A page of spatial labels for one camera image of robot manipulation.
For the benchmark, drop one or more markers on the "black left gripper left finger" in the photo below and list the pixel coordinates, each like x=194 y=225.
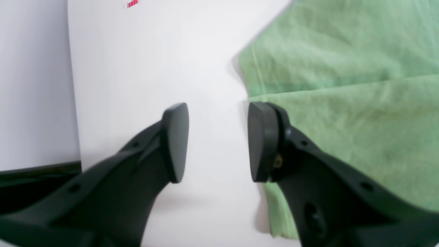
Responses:
x=109 y=204

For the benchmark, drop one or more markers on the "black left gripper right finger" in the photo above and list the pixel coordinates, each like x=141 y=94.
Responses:
x=333 y=204

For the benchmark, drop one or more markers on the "green T-shirt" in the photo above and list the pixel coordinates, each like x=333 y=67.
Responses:
x=360 y=78

